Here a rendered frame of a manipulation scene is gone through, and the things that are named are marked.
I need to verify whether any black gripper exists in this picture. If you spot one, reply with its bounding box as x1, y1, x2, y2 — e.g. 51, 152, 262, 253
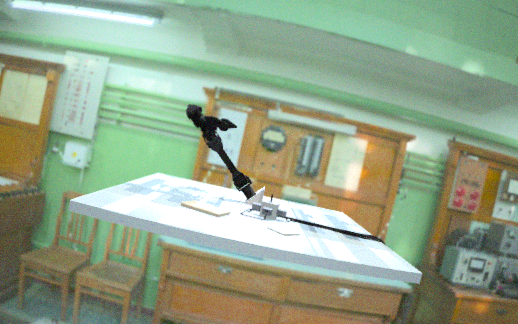
202, 115, 237, 131

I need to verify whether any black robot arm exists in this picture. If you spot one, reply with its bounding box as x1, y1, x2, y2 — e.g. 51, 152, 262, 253
186, 104, 257, 200

